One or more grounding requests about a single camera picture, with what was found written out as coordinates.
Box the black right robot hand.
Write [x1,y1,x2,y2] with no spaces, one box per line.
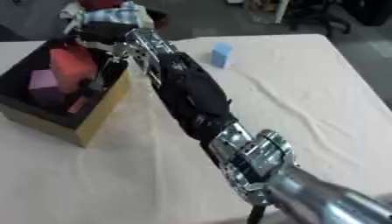
[66,22,137,65]

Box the black round object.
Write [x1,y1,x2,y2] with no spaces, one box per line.
[353,0,392,27]

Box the pink block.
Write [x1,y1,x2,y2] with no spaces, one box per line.
[66,96,92,115]

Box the white frame stand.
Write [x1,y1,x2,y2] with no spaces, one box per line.
[243,0,291,25]

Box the tan cardboard box black inside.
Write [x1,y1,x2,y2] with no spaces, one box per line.
[0,38,135,149]

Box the orange block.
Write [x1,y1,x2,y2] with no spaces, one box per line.
[47,43,100,95]

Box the purple block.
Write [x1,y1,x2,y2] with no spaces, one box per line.
[27,69,67,107]

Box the black office chair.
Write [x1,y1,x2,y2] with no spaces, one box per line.
[288,0,354,37]

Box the light blue block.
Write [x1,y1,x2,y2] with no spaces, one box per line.
[209,41,236,70]

